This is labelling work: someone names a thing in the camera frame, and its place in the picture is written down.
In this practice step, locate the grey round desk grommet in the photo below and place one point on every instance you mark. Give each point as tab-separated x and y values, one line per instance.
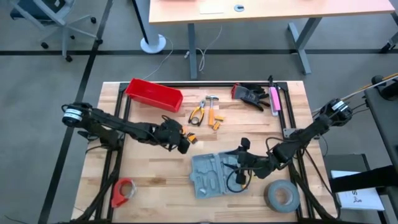
239	8

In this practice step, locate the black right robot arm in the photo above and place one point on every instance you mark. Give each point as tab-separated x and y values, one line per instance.
304	137

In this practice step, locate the grey duct tape roll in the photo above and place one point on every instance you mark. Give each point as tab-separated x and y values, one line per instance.
272	199

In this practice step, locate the yellow torx bit holder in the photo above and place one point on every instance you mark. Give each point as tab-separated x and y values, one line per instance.
216	125

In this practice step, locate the dark desk leg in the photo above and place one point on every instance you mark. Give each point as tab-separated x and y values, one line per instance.
390	45

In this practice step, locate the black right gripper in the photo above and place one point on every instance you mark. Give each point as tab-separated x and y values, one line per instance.
258	165

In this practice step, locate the white pole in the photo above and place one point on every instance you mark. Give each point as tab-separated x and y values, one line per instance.
367	90

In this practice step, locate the grey office chair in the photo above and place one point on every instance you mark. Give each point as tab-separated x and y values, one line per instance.
62	28

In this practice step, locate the yellow pole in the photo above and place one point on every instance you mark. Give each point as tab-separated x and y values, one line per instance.
388	76

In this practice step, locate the black side table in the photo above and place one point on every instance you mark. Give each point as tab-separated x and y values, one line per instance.
385	124

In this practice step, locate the small black clamp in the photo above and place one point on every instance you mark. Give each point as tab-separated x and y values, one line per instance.
271	81

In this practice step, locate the wooden desk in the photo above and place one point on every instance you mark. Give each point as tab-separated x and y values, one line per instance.
280	9

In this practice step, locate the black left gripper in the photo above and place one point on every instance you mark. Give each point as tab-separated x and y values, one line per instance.
171	133

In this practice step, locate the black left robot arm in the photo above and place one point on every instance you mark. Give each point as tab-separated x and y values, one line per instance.
118	127

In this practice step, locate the column with white round base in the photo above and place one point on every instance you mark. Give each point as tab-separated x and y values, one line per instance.
152	45

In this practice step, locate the white printed paper sheet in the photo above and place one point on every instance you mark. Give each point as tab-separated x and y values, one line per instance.
360	199

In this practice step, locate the yellow black hex key set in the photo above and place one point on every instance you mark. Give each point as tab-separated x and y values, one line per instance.
192	137

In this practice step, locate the grey plastic tool case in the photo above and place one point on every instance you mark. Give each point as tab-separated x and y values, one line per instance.
208	177

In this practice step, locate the yellow black pliers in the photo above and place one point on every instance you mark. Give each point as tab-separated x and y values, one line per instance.
200	113

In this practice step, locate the red tape dispenser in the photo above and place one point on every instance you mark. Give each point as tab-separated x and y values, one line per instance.
118	194

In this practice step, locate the red plastic bin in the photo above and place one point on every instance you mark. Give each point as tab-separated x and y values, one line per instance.
152	93

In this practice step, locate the yellow screwdriver bit holder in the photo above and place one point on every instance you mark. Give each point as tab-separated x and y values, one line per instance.
219	118

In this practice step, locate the white flat pad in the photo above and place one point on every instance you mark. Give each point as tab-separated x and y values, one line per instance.
211	9

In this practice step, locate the yellow tape measure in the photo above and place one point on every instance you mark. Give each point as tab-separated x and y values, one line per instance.
184	130

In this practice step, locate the black flat bar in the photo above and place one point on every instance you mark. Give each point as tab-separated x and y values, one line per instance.
360	180

